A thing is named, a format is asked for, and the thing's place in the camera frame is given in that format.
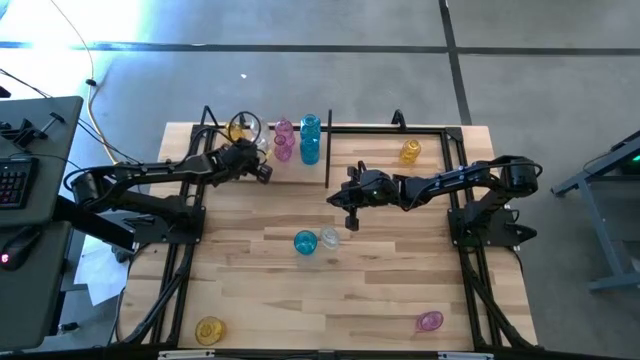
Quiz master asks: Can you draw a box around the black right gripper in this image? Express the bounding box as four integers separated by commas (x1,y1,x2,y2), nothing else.
327,160,406,232

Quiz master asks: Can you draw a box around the yellow ribbed glass vase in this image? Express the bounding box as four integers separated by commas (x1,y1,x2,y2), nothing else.
194,315,227,346
224,119,247,143

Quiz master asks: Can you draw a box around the pink glass vase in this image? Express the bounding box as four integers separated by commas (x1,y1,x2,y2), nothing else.
416,310,445,333
273,134,294,163
273,117,296,146

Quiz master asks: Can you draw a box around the teal embossed glass vase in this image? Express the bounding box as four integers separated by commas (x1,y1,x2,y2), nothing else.
293,229,319,257

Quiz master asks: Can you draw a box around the teal square glass vase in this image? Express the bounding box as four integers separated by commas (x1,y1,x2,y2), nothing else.
299,113,322,141

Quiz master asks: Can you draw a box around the yellow glass bottle vase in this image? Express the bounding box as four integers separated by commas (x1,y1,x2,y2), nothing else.
399,138,422,167

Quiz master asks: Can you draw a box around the grey caster wheel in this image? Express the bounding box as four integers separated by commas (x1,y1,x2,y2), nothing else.
110,244,134,264

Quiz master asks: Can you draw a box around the white paper sheet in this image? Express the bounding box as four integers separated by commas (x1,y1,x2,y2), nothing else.
73,237,132,307

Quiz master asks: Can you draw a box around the dark grey desk top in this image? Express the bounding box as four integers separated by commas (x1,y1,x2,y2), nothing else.
0,95,85,229
0,219,71,352

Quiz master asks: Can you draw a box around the black desk clamp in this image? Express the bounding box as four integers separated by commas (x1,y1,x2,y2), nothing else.
0,111,66,149

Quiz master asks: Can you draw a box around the black computer keyboard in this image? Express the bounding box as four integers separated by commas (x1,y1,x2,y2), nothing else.
0,157,40,210

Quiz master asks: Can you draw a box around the black computer mouse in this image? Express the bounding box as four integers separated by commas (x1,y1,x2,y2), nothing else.
0,227,44,272

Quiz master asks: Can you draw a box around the grey metal cart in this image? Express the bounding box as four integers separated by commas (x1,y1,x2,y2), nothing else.
549,129,640,294

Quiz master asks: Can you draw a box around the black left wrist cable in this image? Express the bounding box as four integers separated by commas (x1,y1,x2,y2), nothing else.
189,110,265,161

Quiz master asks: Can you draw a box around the black shelf divider post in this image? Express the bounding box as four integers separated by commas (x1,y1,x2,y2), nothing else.
324,108,334,190

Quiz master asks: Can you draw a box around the black metal table frame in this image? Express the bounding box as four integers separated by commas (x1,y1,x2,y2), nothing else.
115,106,540,360

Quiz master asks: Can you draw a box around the yellow power cable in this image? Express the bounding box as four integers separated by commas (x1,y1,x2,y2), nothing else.
48,0,119,164

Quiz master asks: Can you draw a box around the silver edge bracket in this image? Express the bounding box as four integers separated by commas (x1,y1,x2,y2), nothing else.
157,349,216,360
437,351,495,360

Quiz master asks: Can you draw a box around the thin black floor cable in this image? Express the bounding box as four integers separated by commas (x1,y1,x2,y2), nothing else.
0,67,52,99

